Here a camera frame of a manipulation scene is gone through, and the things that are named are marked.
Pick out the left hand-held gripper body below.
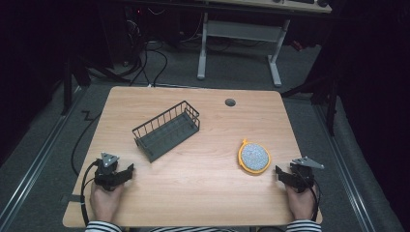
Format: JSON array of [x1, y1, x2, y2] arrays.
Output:
[[93, 152, 128, 192]]

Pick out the bundle of black floor cables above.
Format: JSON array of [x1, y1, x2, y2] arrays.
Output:
[[124, 13, 169, 88]]

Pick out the person's right hand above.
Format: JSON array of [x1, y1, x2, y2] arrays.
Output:
[[285, 184, 319, 222]]

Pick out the white frame background desk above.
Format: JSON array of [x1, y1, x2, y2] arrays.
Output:
[[195, 0, 334, 88]]

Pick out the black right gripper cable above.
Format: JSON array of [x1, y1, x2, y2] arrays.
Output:
[[307, 177, 322, 223]]

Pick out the metal floor rail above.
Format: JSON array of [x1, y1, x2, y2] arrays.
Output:
[[0, 86, 85, 226], [313, 104, 376, 232]]

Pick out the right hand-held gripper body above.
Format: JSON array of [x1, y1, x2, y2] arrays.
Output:
[[287, 156, 325, 194]]

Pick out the round yellow scrubbing sponge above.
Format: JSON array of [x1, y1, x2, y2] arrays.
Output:
[[237, 138, 273, 176]]

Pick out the grey tape strip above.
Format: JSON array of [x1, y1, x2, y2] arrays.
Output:
[[67, 193, 86, 204]]

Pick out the black floor cable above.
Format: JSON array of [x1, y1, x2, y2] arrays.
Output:
[[70, 110, 103, 178]]

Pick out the person's left hand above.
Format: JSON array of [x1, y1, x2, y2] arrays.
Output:
[[89, 181, 126, 224]]

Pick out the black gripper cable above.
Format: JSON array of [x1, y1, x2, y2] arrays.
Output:
[[79, 159, 102, 226], [307, 177, 322, 223]]

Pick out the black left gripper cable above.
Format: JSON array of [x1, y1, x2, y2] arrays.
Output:
[[79, 159, 102, 226]]

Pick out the black wire basket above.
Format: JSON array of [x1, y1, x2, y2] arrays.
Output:
[[132, 100, 201, 163]]

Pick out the dark metal stand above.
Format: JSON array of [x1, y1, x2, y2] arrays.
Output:
[[280, 57, 339, 136], [60, 54, 130, 116]]

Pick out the person's striped torso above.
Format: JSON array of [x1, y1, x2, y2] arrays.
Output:
[[148, 226, 240, 232]]

